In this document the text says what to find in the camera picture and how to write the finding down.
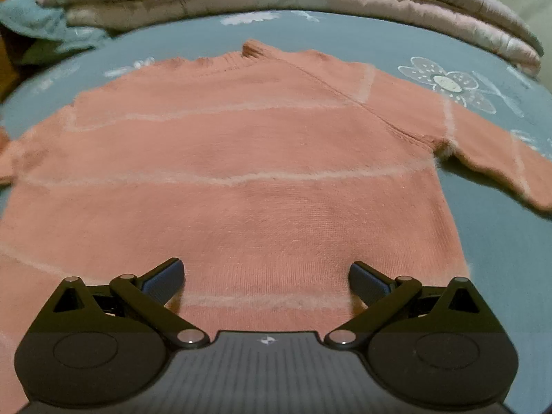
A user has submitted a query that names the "teal floral bed sheet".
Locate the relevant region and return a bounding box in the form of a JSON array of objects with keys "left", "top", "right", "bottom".
[{"left": 0, "top": 9, "right": 552, "bottom": 414}]

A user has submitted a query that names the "pink knit sweater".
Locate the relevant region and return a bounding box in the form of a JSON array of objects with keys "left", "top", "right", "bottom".
[{"left": 0, "top": 40, "right": 552, "bottom": 414}]

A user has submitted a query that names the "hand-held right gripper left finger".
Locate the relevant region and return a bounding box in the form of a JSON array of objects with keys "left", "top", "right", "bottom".
[{"left": 26, "top": 257, "right": 212, "bottom": 351}]

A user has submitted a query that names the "teal pillow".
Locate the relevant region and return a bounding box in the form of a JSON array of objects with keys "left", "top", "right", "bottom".
[{"left": 0, "top": 0, "right": 113, "bottom": 50}]

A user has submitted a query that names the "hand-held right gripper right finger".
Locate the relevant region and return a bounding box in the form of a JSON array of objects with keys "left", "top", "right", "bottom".
[{"left": 323, "top": 260, "right": 507, "bottom": 350}]

